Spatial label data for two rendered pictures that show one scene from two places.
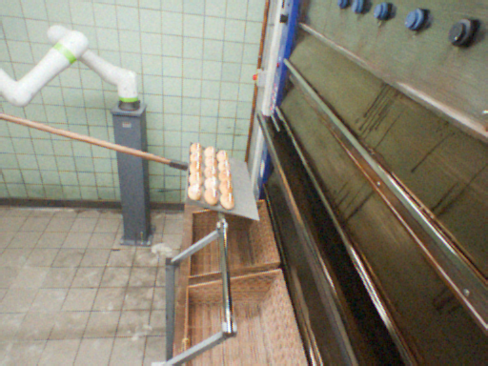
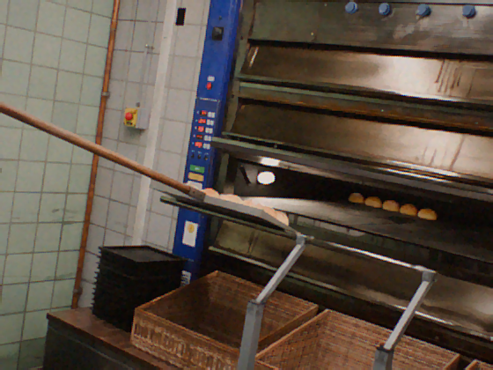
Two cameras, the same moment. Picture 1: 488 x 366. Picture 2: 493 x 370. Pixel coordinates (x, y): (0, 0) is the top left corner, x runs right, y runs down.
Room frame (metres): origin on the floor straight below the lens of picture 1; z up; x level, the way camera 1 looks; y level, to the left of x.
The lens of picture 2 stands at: (-0.60, 1.92, 1.55)
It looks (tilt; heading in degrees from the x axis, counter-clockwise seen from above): 5 degrees down; 318
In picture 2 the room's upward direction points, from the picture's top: 9 degrees clockwise
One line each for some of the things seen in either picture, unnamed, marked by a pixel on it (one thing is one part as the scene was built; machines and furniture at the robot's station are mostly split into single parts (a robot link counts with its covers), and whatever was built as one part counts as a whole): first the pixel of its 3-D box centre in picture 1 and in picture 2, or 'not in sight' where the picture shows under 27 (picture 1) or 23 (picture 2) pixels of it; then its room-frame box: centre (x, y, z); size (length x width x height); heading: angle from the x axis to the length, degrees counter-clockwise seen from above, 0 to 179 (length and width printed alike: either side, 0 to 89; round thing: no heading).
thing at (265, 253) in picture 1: (230, 243); (224, 324); (1.49, 0.02, 0.72); 0.56 x 0.49 x 0.28; 9
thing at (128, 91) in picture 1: (126, 84); not in sight; (2.22, 0.86, 1.36); 0.16 x 0.13 x 0.19; 59
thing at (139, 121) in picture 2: (261, 77); (136, 117); (2.44, -0.05, 1.46); 0.10 x 0.07 x 0.10; 10
